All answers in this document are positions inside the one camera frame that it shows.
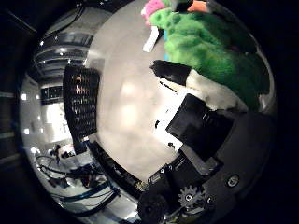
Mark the green dinosaur plush toy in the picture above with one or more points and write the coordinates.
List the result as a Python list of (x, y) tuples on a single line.
[(211, 53)]

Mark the black mesh plastic basket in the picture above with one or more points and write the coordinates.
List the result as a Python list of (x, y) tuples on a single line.
[(81, 105)]

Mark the orange carrot plush toy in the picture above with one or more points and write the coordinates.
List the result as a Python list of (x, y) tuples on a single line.
[(199, 6)]

